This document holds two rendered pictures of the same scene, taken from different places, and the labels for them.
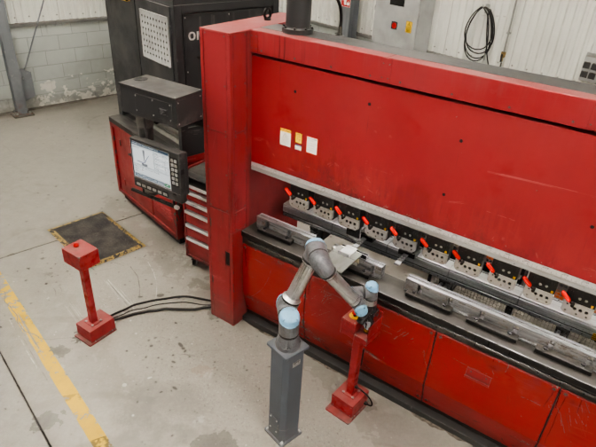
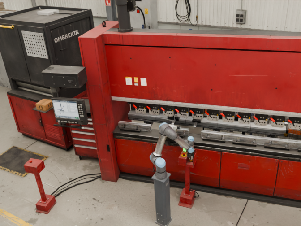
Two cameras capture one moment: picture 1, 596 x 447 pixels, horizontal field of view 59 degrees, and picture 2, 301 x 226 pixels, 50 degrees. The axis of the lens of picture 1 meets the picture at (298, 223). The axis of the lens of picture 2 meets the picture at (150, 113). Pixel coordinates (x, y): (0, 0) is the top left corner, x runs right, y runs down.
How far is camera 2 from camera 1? 1.16 m
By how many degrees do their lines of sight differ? 13
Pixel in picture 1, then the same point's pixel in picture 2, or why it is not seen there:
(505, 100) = (231, 44)
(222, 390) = (126, 212)
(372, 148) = (174, 76)
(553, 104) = (251, 42)
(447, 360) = (228, 163)
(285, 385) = (164, 195)
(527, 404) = (267, 171)
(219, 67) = (92, 54)
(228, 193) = (104, 115)
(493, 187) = (233, 81)
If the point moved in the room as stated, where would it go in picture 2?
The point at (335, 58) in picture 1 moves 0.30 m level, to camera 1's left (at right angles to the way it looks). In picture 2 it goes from (150, 39) to (126, 43)
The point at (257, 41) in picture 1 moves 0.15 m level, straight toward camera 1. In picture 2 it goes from (107, 38) to (110, 41)
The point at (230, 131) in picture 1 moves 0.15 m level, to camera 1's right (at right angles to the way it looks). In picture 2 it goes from (101, 84) to (113, 82)
